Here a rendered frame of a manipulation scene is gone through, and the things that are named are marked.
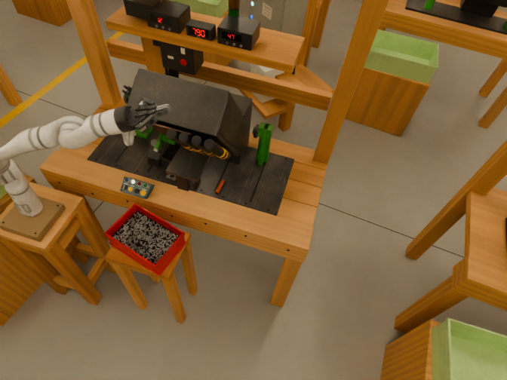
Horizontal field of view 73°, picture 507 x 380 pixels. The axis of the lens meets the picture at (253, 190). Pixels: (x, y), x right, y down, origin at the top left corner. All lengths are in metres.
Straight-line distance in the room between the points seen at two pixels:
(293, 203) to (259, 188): 0.20
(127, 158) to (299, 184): 0.98
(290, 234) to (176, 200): 0.62
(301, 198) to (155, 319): 1.29
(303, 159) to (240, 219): 0.58
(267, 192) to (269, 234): 0.26
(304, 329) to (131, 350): 1.13
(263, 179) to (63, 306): 1.61
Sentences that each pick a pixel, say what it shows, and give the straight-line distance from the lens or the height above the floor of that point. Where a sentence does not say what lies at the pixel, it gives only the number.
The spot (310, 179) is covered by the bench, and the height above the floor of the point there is 0.88.
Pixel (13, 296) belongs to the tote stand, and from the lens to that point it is 2.73.
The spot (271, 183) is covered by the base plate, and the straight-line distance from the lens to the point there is 1.89.
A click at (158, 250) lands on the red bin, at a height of 0.87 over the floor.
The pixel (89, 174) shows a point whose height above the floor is 0.90.
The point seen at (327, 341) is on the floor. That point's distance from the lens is 2.53.
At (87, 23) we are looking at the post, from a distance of 2.15.
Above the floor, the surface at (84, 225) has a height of 0.68.
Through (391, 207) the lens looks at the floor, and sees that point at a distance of 3.21.
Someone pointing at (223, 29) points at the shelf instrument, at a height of 1.61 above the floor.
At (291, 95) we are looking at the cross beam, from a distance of 1.92.
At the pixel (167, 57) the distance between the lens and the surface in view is 1.82.
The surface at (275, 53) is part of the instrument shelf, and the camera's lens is 1.63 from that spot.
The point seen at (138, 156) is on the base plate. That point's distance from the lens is 2.05.
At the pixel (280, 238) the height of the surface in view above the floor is 0.90.
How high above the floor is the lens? 2.38
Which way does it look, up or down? 53 degrees down
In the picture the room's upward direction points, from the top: 7 degrees clockwise
